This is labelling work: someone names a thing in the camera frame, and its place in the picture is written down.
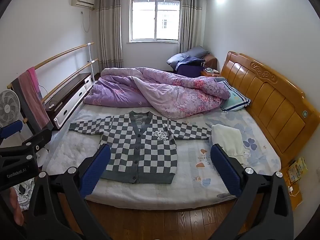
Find wooden headboard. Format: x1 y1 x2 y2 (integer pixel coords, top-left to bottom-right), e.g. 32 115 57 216
220 51 313 165

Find air conditioner cord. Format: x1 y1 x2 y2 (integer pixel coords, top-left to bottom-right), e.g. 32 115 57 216
80 8 91 32

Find blue striped pillow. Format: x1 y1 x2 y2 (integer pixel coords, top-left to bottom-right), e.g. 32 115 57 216
220 80 251 112

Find person's left hand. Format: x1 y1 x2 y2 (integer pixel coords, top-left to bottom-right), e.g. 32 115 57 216
0 187 25 228

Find wooden nightstand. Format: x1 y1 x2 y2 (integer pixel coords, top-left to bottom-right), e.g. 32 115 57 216
201 68 222 78

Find white barre stand base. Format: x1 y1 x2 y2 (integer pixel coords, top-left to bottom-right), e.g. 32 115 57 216
36 147 49 167

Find brown chair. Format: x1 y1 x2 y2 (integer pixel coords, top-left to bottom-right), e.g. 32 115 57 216
204 54 217 70

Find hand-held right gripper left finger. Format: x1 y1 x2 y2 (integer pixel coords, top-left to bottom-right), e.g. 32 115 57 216
25 144 112 240

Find white barre post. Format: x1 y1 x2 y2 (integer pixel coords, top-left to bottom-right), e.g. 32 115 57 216
86 44 95 82

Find white standing fan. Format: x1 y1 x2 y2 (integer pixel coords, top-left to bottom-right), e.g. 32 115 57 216
0 90 21 128

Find grey white checkered cardigan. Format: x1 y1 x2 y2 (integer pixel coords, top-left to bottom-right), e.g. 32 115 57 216
69 111 212 184

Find grey striped curtain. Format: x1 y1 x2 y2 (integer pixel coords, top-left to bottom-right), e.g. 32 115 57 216
96 0 124 72
178 0 203 54

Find wooden barre rail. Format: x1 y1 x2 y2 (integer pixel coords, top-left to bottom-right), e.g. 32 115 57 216
22 58 99 124
7 42 95 90

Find purple floral quilt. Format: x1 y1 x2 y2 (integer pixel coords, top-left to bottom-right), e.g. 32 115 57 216
83 67 231 119

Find yellow packets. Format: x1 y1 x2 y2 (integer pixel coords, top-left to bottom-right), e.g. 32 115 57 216
286 157 308 183

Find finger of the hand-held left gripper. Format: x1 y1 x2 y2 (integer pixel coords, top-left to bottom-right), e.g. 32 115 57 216
0 120 23 141
20 129 53 155

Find white patterned cloth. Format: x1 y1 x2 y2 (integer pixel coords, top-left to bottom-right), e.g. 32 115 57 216
12 179 35 212

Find purple bag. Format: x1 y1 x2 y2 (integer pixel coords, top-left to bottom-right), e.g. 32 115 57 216
175 56 205 78

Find pink towel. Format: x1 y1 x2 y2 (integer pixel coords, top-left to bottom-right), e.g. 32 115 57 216
19 66 50 130

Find white framed window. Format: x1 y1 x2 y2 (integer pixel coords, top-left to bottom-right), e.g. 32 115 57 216
129 0 181 42

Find dark white tv cabinet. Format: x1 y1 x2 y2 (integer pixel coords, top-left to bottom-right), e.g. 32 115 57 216
44 72 93 130

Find white air conditioner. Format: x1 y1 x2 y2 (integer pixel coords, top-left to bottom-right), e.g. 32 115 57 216
71 0 95 8

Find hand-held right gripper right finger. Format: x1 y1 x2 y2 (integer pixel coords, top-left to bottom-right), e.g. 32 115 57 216
210 144 294 240

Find grey towel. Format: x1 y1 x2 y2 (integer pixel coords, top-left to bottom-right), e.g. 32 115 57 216
11 76 54 133

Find white charger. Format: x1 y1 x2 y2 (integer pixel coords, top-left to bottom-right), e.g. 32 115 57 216
287 185 301 197

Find bed with floral sheet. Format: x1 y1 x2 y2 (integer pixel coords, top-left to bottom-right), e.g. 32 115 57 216
41 67 282 210

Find white folded garment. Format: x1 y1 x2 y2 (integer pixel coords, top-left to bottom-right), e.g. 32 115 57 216
211 124 248 165

